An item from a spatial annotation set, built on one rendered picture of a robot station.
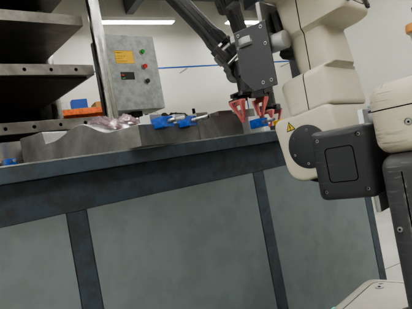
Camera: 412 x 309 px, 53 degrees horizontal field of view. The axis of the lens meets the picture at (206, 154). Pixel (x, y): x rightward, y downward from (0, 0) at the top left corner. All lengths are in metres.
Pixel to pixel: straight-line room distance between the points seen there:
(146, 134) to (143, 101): 1.19
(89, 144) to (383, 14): 8.31
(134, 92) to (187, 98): 6.76
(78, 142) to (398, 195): 0.83
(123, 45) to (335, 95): 1.48
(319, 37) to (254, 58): 0.16
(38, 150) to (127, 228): 0.41
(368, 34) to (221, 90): 3.22
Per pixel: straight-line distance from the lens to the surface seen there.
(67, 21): 2.17
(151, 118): 1.10
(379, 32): 9.19
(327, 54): 1.04
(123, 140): 1.09
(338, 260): 1.74
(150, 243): 1.15
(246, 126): 1.38
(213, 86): 9.33
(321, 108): 0.99
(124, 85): 2.22
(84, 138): 1.19
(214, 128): 1.34
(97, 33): 2.09
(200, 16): 1.40
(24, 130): 1.92
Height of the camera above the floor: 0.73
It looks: 1 degrees up
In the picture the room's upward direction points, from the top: 10 degrees counter-clockwise
